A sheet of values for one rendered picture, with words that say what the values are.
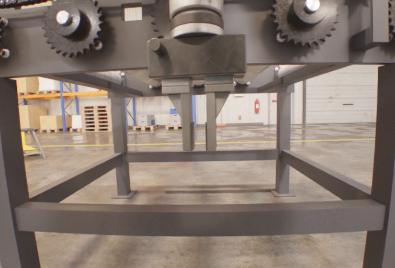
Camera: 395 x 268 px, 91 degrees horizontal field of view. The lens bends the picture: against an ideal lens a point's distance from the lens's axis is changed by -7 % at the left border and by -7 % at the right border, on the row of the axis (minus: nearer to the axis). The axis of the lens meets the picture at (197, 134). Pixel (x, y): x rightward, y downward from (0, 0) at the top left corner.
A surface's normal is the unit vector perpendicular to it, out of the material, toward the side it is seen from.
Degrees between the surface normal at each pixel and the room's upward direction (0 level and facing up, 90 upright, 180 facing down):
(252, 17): 90
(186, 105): 90
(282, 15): 90
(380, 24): 90
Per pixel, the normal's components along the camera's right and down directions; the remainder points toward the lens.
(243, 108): -0.04, 0.10
